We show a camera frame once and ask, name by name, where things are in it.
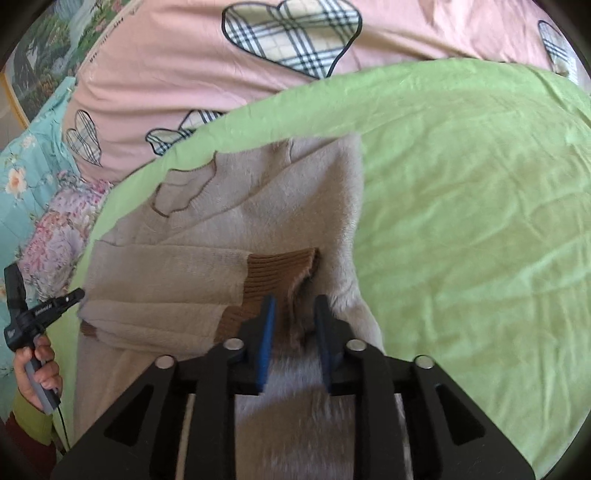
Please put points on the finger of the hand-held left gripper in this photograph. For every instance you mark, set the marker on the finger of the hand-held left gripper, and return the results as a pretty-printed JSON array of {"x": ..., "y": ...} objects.
[{"x": 64, "y": 301}]

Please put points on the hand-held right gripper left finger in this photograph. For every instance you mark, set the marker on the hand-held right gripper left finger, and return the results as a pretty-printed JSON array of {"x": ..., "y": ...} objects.
[{"x": 267, "y": 339}]

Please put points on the purple floral pillow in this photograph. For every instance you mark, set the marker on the purple floral pillow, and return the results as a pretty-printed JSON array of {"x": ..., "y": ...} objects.
[{"x": 62, "y": 226}]

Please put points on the teal floral pillow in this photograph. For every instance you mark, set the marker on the teal floral pillow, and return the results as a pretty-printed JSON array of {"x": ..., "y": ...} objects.
[{"x": 27, "y": 175}]

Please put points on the framed landscape wall picture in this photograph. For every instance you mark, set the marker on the framed landscape wall picture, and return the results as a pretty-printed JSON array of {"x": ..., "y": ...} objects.
[{"x": 51, "y": 41}]

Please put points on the person's left forearm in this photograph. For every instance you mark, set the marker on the person's left forearm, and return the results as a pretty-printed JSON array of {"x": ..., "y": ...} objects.
[{"x": 30, "y": 420}]

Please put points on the pink quilt with plaid hearts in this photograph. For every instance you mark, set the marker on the pink quilt with plaid hearts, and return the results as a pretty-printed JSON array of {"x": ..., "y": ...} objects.
[{"x": 184, "y": 60}]

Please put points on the light green bed sheet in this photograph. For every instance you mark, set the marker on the light green bed sheet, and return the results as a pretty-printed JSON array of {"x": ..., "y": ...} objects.
[{"x": 461, "y": 207}]

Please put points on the person's left hand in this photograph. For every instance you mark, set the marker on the person's left hand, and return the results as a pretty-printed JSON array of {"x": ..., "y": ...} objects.
[{"x": 46, "y": 376}]

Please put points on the beige knit sweater brown cuffs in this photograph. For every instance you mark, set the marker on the beige knit sweater brown cuffs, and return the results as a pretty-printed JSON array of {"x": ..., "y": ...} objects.
[{"x": 277, "y": 207}]

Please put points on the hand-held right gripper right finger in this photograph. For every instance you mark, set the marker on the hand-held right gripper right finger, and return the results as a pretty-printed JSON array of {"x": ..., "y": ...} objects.
[{"x": 323, "y": 344}]

